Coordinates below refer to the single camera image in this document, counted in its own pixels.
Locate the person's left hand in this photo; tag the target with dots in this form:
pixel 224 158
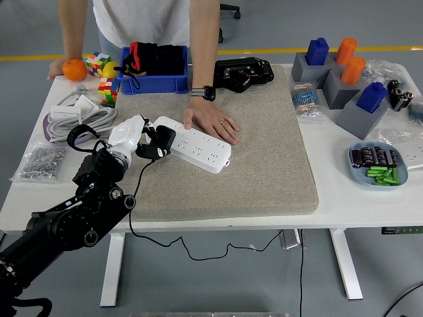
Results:
pixel 211 117

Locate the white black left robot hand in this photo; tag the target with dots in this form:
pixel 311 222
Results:
pixel 127 132

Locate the person's right hand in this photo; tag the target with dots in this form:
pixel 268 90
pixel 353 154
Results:
pixel 55 67

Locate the white power strip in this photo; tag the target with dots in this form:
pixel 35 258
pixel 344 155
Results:
pixel 205 152

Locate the black plug adapter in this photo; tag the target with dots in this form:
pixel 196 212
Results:
pixel 167 135

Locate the person's left forearm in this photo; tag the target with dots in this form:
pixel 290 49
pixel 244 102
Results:
pixel 205 43

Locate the person's right forearm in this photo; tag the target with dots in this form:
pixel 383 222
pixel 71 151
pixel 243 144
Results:
pixel 72 29

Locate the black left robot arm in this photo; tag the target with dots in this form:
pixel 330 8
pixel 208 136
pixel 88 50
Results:
pixel 66 224

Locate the orange fruit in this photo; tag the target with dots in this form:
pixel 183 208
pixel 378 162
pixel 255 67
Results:
pixel 74 70

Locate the black wristwatch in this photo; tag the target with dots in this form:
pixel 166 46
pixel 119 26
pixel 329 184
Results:
pixel 208 92

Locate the tall multicolour puzzle cube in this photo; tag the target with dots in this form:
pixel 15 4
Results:
pixel 108 92

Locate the white flat box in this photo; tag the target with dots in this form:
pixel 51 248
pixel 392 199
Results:
pixel 65 113

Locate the grey-brown felt mat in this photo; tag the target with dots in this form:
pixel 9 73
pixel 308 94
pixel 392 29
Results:
pixel 248 158

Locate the yellow ball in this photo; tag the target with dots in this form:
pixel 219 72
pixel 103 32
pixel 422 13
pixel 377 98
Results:
pixel 110 68

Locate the blue plastic bin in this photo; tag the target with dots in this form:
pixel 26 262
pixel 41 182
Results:
pixel 158 84

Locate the black device housing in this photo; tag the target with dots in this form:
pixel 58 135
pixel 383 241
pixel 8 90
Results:
pixel 256 71

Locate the black foam block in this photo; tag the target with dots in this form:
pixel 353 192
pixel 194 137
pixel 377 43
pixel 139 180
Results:
pixel 170 59

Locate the black red fabric pouch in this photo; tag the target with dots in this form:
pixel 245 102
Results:
pixel 142 53

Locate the clear bag of resistors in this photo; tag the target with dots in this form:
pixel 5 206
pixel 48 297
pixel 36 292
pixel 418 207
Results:
pixel 305 100

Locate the clear bag of screws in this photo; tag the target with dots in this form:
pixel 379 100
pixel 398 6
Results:
pixel 36 163

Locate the person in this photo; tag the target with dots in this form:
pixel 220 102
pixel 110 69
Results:
pixel 142 20

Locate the grey block holder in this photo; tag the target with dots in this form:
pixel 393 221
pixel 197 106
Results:
pixel 303 72
pixel 356 123
pixel 337 94

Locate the black office chair base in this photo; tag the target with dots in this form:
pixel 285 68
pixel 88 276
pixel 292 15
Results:
pixel 229 7

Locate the blue bottle-shaped block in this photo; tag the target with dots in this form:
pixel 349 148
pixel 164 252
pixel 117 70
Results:
pixel 371 98
pixel 317 53

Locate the white table leg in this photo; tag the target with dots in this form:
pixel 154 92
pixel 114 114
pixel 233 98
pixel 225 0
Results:
pixel 112 270
pixel 345 264

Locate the silver box under table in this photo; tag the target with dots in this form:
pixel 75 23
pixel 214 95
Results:
pixel 291 239

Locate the orange cylinder block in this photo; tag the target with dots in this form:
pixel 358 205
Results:
pixel 346 51
pixel 353 71

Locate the brown capacitor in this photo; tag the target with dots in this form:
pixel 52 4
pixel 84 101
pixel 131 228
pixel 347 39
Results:
pixel 357 159

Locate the light blue plate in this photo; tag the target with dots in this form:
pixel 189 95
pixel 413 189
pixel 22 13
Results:
pixel 359 176

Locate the green battery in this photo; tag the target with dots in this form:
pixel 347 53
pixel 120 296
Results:
pixel 375 173
pixel 390 181
pixel 388 172
pixel 385 184
pixel 395 174
pixel 379 168

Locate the crumpled clear plastic bag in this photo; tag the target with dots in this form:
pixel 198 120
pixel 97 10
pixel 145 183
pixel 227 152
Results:
pixel 380 69

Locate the black cylinder cell bundle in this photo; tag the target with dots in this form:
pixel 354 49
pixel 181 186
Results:
pixel 400 95

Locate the bag of blue components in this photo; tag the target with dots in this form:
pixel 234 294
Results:
pixel 417 110

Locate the table height control panel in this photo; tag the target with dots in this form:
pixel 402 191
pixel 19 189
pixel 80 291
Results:
pixel 401 230

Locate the white wall switch plate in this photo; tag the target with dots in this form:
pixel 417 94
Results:
pixel 87 104

